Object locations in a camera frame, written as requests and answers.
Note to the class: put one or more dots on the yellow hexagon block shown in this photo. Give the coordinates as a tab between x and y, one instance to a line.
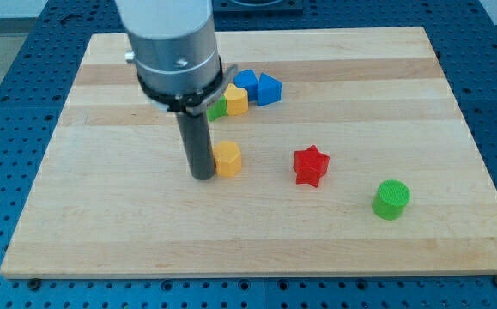
228	159

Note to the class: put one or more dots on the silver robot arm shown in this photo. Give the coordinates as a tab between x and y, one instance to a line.
178	66

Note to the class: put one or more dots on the yellow heart block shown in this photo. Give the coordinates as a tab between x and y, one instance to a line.
236	99

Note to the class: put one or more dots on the green block behind arm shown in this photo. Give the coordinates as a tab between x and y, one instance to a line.
217	110

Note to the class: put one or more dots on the wooden board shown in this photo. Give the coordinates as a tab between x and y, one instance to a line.
114	197

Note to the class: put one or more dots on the blue triangle block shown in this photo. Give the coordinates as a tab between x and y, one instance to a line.
269	90

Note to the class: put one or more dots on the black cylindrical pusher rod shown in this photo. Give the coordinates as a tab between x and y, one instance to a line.
194	131

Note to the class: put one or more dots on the green cylinder block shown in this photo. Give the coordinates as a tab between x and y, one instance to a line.
392	197

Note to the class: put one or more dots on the red star block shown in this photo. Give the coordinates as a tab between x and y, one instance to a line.
310	165

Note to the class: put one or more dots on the blue pentagon block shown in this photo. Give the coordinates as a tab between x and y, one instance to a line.
247	80

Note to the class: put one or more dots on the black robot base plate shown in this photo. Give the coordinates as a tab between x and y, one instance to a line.
258	6

